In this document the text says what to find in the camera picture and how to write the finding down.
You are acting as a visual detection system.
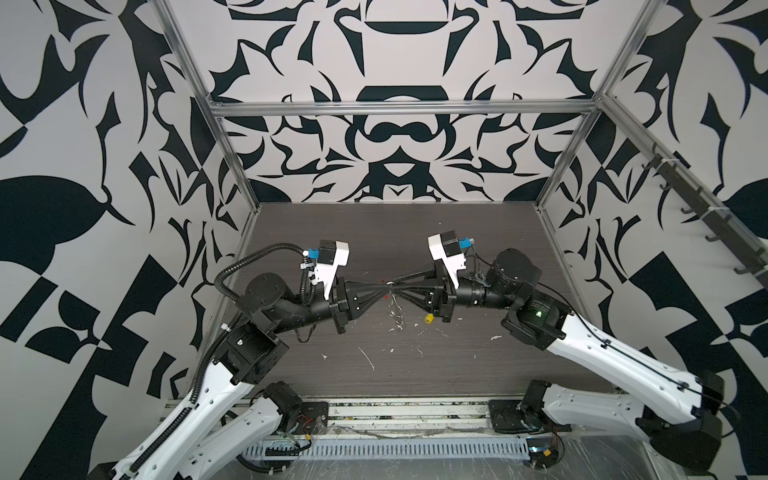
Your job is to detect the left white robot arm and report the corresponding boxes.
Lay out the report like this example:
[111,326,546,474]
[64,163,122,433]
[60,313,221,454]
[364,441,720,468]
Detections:
[88,241,388,479]

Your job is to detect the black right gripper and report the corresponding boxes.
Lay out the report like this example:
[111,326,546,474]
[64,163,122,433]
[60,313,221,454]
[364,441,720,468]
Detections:
[400,259,521,324]

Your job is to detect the white slotted cable duct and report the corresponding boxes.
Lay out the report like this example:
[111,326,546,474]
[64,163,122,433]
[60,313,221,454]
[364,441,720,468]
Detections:
[241,437,530,461]

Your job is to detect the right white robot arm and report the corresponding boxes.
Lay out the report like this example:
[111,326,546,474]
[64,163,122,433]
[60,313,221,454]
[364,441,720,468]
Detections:
[391,249,725,472]

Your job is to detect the black wall hook rack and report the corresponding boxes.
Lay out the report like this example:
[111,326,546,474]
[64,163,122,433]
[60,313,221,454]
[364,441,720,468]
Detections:
[640,143,767,289]

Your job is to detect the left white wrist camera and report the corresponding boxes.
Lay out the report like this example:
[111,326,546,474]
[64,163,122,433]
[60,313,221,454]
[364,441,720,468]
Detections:
[301,240,350,300]

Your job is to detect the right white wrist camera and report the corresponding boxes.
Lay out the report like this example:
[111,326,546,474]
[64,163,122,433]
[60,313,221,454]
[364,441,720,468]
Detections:
[427,230,474,289]

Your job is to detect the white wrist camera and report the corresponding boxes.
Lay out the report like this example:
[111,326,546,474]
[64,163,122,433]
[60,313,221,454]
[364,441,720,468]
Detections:
[301,240,350,300]
[427,230,474,289]

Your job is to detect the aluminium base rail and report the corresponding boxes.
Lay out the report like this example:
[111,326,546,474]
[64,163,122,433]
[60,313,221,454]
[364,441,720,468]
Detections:
[161,395,601,434]

